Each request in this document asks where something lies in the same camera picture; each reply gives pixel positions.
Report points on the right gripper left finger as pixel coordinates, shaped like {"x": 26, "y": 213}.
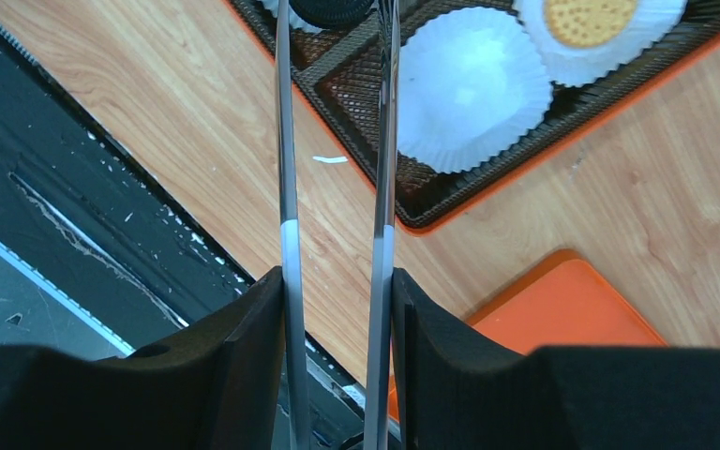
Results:
{"x": 212, "y": 385}

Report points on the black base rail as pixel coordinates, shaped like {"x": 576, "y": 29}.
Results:
{"x": 95, "y": 235}

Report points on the black sandwich cookie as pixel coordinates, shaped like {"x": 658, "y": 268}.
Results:
{"x": 332, "y": 14}

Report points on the orange box lid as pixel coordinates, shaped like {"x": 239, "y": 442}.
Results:
{"x": 559, "y": 310}

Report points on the round orange biscuit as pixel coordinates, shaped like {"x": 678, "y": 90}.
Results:
{"x": 584, "y": 24}

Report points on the metal tweezers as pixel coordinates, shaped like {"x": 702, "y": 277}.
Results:
{"x": 382, "y": 233}

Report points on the orange compartment cookie box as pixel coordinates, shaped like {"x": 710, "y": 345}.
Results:
{"x": 338, "y": 72}

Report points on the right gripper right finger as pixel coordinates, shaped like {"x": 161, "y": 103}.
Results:
{"x": 664, "y": 398}

